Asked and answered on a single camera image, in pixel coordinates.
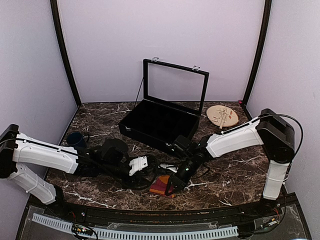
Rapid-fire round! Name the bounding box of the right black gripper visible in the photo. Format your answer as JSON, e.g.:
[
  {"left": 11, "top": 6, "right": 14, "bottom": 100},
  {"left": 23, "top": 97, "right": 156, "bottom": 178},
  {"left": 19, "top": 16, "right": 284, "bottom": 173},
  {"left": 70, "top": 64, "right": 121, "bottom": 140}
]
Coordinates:
[{"left": 165, "top": 154, "right": 199, "bottom": 196}]

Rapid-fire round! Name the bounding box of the purple orange striped sock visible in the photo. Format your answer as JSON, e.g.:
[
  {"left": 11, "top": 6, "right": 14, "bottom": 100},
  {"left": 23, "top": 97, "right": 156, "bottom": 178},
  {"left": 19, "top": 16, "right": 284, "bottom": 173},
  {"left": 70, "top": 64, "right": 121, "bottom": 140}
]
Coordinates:
[{"left": 149, "top": 175, "right": 176, "bottom": 199}]

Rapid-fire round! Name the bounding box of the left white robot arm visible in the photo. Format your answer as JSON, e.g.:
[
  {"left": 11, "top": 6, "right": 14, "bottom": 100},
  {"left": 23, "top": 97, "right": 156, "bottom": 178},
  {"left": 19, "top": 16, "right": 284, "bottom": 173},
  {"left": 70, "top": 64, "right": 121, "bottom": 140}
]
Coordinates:
[{"left": 0, "top": 124, "right": 158, "bottom": 218}]

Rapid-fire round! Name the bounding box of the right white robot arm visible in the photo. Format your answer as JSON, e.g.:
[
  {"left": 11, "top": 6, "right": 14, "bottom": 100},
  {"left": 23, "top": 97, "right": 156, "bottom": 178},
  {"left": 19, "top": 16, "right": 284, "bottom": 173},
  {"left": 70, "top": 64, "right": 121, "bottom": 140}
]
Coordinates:
[{"left": 164, "top": 108, "right": 296, "bottom": 217}]

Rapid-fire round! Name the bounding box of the dark blue enamel mug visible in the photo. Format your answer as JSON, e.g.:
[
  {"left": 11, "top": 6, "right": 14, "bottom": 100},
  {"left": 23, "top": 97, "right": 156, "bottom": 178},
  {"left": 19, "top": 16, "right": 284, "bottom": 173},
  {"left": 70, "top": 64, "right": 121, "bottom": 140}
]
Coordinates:
[{"left": 66, "top": 132, "right": 90, "bottom": 148}]

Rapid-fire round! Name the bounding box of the black display case box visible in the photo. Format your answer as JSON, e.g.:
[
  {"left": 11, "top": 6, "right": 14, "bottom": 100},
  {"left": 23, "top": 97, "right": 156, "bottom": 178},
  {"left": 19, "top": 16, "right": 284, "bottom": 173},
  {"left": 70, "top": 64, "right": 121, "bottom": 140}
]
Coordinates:
[{"left": 118, "top": 58, "right": 210, "bottom": 156}]

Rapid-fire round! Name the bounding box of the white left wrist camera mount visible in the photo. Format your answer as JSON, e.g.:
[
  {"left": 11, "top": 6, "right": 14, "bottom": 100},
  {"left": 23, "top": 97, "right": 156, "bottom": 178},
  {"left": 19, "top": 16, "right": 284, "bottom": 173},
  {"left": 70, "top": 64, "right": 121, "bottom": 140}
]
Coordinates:
[{"left": 129, "top": 156, "right": 148, "bottom": 176}]

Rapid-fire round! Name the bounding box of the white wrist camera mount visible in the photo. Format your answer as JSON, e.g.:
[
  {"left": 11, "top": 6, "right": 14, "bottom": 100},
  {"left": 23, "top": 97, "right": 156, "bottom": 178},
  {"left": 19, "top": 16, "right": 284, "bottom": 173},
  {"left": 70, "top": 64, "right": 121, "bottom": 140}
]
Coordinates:
[
  {"left": 129, "top": 156, "right": 148, "bottom": 176},
  {"left": 158, "top": 163, "right": 178, "bottom": 173}
]

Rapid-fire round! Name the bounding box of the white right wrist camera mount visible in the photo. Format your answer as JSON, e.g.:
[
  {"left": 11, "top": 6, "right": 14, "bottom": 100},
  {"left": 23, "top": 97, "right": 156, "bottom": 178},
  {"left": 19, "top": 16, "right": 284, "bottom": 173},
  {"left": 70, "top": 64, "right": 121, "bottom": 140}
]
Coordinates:
[{"left": 158, "top": 163, "right": 178, "bottom": 173}]

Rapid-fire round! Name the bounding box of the white slotted cable duct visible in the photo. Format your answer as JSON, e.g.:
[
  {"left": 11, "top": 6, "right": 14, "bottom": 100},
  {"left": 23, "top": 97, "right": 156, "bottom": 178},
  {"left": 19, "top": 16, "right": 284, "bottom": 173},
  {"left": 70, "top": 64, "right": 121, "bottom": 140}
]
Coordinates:
[{"left": 31, "top": 213, "right": 239, "bottom": 240}]

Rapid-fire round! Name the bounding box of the black right camera cable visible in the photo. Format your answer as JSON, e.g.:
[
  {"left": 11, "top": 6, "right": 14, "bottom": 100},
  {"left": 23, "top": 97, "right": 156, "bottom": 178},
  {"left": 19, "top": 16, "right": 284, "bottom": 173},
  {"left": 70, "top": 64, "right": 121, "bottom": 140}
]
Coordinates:
[{"left": 222, "top": 113, "right": 304, "bottom": 153}]

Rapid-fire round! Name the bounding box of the black left frame post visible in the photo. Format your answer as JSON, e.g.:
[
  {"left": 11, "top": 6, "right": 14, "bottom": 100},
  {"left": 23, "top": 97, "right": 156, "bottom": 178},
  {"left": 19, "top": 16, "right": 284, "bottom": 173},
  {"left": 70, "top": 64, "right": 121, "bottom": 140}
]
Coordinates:
[{"left": 50, "top": 0, "right": 82, "bottom": 108}]

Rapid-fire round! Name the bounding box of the black frame post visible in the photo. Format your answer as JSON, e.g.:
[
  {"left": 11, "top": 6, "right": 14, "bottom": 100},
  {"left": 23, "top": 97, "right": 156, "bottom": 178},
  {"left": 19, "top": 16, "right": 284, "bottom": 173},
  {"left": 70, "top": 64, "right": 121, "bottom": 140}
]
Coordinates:
[
  {"left": 242, "top": 0, "right": 272, "bottom": 108},
  {"left": 50, "top": 0, "right": 82, "bottom": 108}
]

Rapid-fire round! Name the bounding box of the black right frame post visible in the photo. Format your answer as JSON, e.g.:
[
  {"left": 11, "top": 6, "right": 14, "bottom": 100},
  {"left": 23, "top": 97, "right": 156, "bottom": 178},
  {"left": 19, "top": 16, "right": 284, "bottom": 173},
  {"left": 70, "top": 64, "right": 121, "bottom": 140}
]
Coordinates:
[{"left": 242, "top": 0, "right": 272, "bottom": 108}]

